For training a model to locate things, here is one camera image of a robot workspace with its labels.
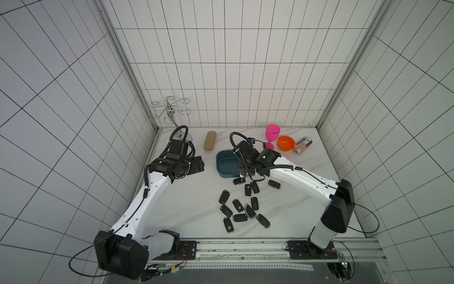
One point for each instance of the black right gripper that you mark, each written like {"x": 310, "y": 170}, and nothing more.
{"x": 245, "y": 167}

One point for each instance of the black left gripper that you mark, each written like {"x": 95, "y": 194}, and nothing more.
{"x": 197, "y": 166}

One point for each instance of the black car key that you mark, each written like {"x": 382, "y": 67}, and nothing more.
{"x": 254, "y": 203}
{"x": 254, "y": 187}
{"x": 228, "y": 224}
{"x": 263, "y": 221}
{"x": 226, "y": 211}
{"x": 239, "y": 181}
{"x": 274, "y": 184}
{"x": 238, "y": 206}
{"x": 248, "y": 190}
{"x": 240, "y": 217}

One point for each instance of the black smart key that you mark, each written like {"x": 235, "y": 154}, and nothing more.
{"x": 224, "y": 197}

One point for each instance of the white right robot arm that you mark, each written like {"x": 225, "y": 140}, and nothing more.
{"x": 336, "y": 197}

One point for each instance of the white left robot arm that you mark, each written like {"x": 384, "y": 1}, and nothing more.
{"x": 124, "y": 250}

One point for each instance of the black car key top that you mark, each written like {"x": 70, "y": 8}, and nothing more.
{"x": 239, "y": 181}

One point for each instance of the teal storage box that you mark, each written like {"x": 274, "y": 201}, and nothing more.
{"x": 228, "y": 165}

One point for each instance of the silver edged smart key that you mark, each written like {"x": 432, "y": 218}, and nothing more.
{"x": 250, "y": 212}

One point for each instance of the beige glasses case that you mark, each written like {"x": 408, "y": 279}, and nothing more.
{"x": 210, "y": 141}

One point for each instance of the pink plastic goblet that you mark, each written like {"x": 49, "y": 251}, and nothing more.
{"x": 272, "y": 134}

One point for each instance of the orange plastic bowl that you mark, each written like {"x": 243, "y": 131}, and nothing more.
{"x": 286, "y": 143}

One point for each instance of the striped drink can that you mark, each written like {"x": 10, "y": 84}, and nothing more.
{"x": 302, "y": 145}

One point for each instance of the silver metal cup stand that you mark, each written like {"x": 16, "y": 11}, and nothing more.
{"x": 167, "y": 111}

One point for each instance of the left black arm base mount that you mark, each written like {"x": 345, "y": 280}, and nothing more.
{"x": 167, "y": 245}

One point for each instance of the aluminium mounting rail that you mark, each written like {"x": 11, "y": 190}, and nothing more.
{"x": 267, "y": 254}

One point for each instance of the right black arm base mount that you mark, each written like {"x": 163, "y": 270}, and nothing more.
{"x": 305, "y": 250}

